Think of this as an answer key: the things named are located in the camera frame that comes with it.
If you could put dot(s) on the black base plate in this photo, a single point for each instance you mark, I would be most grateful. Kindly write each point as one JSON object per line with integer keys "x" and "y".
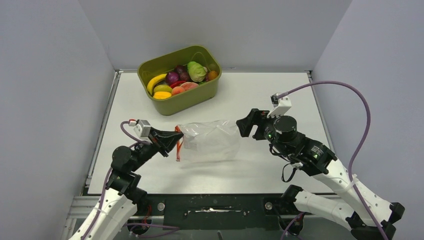
{"x": 203, "y": 212}

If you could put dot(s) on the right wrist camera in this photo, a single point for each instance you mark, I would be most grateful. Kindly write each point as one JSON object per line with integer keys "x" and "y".
{"x": 281, "y": 104}

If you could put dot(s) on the orange peach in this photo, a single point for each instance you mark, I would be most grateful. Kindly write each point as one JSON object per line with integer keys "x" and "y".
{"x": 177, "y": 90}

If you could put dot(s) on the purple red onion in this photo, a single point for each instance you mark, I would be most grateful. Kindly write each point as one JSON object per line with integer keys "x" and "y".
{"x": 172, "y": 77}

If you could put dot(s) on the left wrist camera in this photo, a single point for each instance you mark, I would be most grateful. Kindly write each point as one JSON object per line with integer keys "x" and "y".
{"x": 142, "y": 128}

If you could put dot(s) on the red chili pepper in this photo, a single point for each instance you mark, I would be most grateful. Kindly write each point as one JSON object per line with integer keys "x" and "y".
{"x": 177, "y": 84}

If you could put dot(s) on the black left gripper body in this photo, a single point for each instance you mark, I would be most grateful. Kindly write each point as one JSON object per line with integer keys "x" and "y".
{"x": 155, "y": 142}

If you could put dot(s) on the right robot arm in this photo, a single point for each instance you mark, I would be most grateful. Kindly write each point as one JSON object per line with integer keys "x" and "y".
{"x": 366, "y": 215}

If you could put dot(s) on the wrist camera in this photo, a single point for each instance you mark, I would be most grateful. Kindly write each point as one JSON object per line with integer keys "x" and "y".
{"x": 281, "y": 104}
{"x": 142, "y": 128}

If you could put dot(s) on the clear zip top bag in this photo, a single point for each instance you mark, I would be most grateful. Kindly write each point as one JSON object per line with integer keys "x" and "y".
{"x": 208, "y": 142}

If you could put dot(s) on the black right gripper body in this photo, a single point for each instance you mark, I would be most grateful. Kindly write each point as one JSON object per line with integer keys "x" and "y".
{"x": 265, "y": 129}

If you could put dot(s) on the green yellow mango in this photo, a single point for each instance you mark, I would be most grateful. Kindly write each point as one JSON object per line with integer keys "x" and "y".
{"x": 162, "y": 88}

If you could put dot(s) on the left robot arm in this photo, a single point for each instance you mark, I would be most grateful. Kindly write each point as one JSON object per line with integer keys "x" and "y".
{"x": 120, "y": 196}

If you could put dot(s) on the pink peach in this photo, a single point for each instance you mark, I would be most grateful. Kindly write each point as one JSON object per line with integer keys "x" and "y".
{"x": 189, "y": 85}

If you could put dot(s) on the green cabbage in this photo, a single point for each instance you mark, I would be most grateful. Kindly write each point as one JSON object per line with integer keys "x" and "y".
{"x": 196, "y": 71}

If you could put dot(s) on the small orange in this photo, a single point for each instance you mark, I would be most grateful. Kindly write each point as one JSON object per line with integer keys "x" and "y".
{"x": 212, "y": 75}

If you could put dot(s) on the yellow banana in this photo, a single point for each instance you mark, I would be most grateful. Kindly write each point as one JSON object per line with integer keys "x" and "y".
{"x": 153, "y": 82}

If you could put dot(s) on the green plastic bin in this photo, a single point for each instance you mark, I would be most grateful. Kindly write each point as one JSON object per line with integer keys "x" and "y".
{"x": 166, "y": 63}

